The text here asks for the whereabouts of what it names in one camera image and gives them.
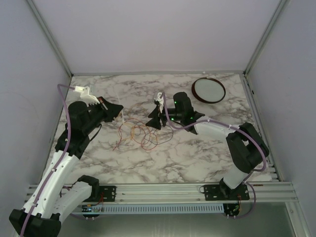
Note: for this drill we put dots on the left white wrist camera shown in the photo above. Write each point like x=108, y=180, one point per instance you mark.
x=86, y=95

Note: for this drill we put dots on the aluminium front rail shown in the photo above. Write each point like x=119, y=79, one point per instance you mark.
x=192, y=193

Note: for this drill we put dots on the left aluminium corner post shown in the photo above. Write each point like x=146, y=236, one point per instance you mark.
x=50, y=37

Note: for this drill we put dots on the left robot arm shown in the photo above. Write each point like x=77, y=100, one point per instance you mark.
x=45, y=211

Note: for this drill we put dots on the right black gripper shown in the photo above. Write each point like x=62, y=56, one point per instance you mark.
x=155, y=122

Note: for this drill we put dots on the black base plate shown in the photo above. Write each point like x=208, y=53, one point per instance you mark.
x=106, y=193
x=220, y=192

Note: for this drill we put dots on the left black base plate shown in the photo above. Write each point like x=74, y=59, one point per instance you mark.
x=106, y=193

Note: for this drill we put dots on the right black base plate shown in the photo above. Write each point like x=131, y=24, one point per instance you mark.
x=220, y=192

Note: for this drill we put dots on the grey slotted cable duct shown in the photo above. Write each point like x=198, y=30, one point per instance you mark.
x=183, y=208

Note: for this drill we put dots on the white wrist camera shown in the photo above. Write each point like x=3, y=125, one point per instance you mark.
x=159, y=101
x=86, y=95

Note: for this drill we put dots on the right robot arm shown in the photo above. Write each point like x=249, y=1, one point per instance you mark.
x=247, y=149

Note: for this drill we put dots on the right aluminium corner post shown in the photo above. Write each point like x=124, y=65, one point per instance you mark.
x=282, y=4

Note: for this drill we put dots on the round brown-rimmed dish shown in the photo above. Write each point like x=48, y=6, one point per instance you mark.
x=208, y=90

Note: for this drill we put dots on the aluminium corner post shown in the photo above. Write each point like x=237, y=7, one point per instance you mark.
x=282, y=4
x=50, y=37

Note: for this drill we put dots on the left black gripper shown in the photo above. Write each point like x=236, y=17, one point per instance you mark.
x=113, y=111

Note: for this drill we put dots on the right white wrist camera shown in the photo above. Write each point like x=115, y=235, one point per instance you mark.
x=159, y=101

